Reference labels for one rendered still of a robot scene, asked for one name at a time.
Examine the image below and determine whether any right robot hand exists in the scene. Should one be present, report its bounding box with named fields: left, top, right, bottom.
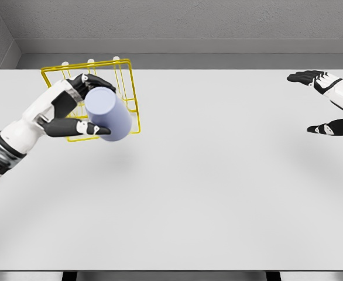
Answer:
left=286, top=70, right=343, bottom=136

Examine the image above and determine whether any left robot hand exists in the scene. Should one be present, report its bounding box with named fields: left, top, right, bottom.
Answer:
left=21, top=73, right=117, bottom=139

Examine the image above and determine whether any lavender cup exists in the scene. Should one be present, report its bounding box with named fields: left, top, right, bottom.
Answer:
left=84, top=87, right=132, bottom=142

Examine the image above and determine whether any yellow wire cup holder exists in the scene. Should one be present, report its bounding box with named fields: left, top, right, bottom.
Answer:
left=40, top=56, right=142, bottom=143

